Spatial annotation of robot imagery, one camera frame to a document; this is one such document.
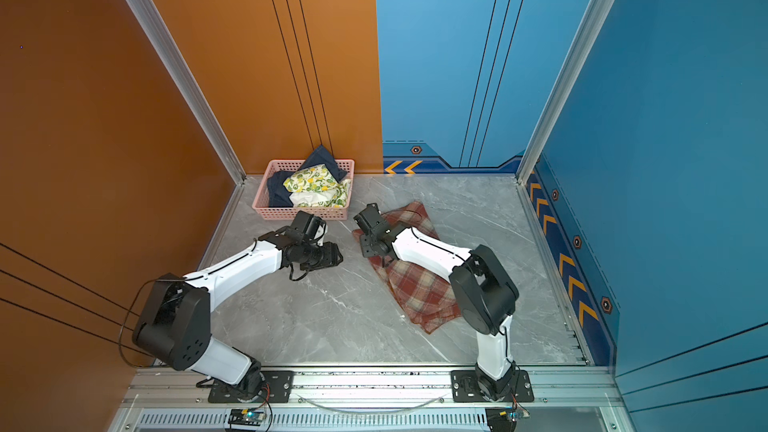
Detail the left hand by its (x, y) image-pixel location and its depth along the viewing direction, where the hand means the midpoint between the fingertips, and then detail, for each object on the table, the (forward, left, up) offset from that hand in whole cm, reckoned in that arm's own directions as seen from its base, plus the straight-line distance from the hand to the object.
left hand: (337, 256), depth 89 cm
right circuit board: (-39, -44, -9) cm, 59 cm away
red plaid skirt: (-10, -27, -5) cm, 29 cm away
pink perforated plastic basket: (+23, +30, -1) cm, 38 cm away
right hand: (+4, -10, +1) cm, 11 cm away
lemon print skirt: (+27, +11, +2) cm, 29 cm away
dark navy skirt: (+26, +25, -2) cm, 36 cm away
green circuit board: (-39, +18, -9) cm, 44 cm away
